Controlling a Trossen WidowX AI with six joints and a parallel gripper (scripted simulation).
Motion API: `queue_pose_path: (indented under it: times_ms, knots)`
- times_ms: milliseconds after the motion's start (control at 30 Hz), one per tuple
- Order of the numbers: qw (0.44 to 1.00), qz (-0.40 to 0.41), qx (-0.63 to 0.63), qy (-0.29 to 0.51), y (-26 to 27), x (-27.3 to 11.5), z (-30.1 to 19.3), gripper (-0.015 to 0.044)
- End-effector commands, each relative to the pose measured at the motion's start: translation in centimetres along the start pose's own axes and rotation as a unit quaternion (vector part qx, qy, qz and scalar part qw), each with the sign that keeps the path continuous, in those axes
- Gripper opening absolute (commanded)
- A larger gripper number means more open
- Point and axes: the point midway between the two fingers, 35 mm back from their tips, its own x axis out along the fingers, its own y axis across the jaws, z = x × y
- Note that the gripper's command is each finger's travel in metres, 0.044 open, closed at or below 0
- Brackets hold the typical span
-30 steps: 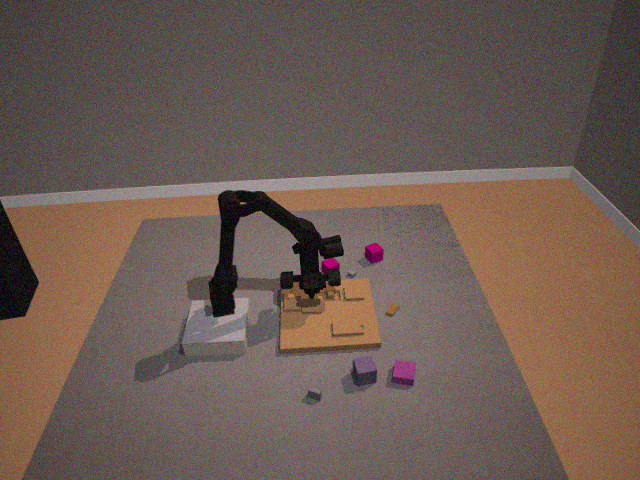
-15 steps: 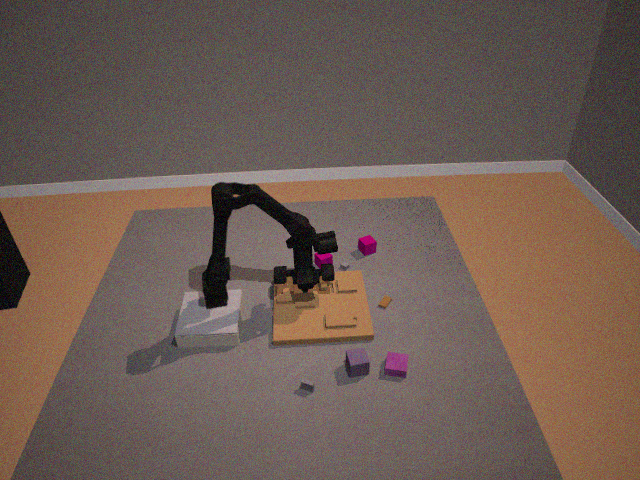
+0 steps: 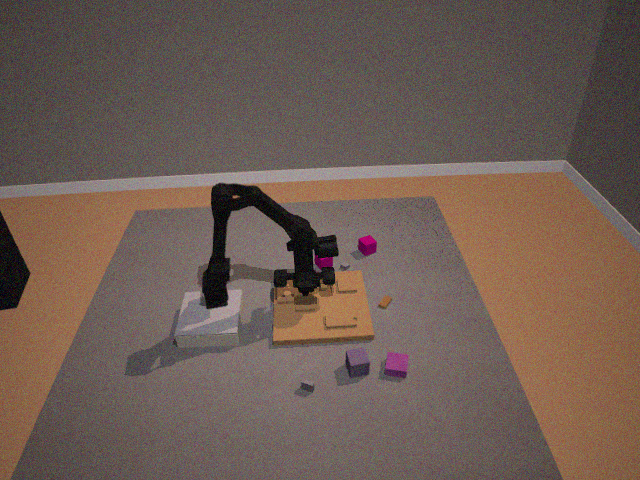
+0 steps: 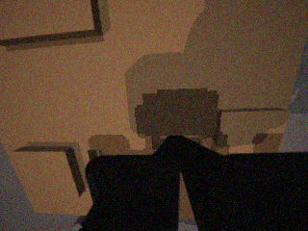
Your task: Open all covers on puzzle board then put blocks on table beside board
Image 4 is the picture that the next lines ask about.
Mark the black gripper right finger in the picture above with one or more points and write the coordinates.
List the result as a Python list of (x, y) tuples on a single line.
[(215, 182)]

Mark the tan wooden puzzle board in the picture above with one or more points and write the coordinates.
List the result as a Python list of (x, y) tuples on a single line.
[(81, 79)]

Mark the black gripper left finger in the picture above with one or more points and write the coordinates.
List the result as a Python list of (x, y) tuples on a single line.
[(156, 175)]

